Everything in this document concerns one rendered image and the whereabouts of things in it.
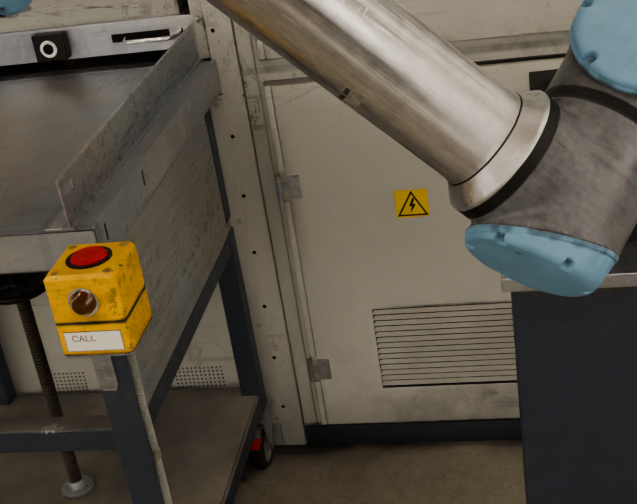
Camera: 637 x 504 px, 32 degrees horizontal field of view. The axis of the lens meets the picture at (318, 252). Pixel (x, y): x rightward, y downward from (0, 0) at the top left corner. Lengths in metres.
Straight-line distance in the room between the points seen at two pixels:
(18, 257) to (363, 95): 0.57
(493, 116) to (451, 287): 1.04
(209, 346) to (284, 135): 0.50
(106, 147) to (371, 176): 0.63
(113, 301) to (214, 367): 1.15
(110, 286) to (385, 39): 0.38
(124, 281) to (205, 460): 0.96
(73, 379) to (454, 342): 0.81
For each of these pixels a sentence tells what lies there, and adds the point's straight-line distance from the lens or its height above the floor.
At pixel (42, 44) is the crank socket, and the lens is 2.12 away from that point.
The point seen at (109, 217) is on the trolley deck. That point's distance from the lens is 1.47.
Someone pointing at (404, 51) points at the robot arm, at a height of 1.08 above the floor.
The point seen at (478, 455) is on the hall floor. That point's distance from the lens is 2.30.
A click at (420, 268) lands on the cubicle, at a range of 2.11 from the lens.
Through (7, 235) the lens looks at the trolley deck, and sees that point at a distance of 1.47.
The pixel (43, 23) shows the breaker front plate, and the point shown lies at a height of 0.93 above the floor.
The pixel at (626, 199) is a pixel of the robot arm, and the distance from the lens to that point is 1.17.
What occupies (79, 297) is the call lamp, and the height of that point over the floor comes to 0.88.
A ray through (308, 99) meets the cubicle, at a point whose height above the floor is 0.76.
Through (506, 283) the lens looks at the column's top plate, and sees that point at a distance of 1.35.
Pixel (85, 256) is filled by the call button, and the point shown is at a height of 0.91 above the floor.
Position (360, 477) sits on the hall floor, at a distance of 2.28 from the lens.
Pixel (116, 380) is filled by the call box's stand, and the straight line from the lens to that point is 1.26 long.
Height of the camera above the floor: 1.40
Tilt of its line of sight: 26 degrees down
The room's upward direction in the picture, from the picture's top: 9 degrees counter-clockwise
